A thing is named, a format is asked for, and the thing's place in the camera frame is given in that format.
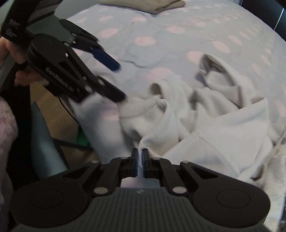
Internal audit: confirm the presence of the white sweatshirt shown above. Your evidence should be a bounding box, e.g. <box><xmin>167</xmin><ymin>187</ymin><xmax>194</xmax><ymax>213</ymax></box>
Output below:
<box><xmin>71</xmin><ymin>54</ymin><xmax>285</xmax><ymax>190</ymax></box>

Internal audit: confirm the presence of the person's left hand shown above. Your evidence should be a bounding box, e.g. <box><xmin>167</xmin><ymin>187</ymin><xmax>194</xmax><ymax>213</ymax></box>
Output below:
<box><xmin>1</xmin><ymin>37</ymin><xmax>44</xmax><ymax>86</ymax></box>

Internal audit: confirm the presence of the folded beige garment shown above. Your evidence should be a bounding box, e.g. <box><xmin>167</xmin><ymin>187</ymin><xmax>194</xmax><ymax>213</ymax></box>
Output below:
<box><xmin>98</xmin><ymin>0</ymin><xmax>186</xmax><ymax>14</ymax></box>

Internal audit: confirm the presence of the fluffy pink sleeve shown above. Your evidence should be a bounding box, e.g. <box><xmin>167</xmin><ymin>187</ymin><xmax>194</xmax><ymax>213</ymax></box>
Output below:
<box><xmin>1</xmin><ymin>98</ymin><xmax>18</xmax><ymax>205</ymax></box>

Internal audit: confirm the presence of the grey pink-dotted bedspread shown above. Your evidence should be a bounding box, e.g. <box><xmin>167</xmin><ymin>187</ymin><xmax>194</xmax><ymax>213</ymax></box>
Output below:
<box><xmin>70</xmin><ymin>1</ymin><xmax>285</xmax><ymax>135</ymax></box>

